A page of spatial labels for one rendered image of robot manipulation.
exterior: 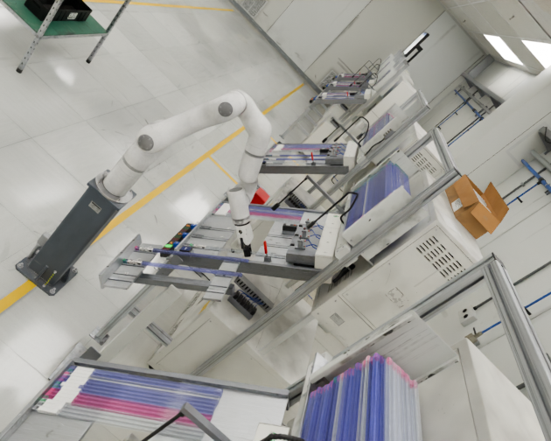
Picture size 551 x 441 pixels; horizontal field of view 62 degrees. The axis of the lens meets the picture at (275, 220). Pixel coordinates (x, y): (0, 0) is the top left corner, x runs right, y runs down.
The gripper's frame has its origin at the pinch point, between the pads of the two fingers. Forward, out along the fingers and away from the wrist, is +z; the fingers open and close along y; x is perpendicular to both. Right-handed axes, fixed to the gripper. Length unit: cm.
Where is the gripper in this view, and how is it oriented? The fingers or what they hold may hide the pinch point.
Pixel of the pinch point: (247, 251)
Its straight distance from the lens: 218.5
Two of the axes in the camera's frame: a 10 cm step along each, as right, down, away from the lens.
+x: -9.6, 0.5, 2.6
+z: 1.5, 9.2, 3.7
